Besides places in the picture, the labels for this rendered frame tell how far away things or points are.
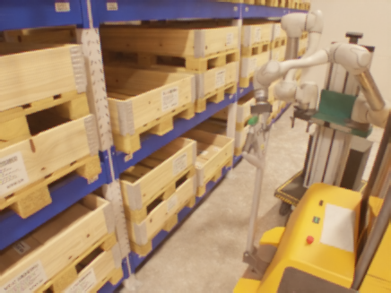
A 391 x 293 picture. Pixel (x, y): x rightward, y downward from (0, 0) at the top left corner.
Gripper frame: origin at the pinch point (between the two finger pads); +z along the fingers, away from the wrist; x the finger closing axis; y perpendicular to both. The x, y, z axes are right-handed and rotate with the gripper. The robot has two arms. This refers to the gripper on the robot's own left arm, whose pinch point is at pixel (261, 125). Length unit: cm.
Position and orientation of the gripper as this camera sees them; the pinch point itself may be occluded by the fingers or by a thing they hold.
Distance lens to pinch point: 174.5
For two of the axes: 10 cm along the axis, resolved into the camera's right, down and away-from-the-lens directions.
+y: -5.6, -1.2, -8.2
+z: -0.5, 9.9, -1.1
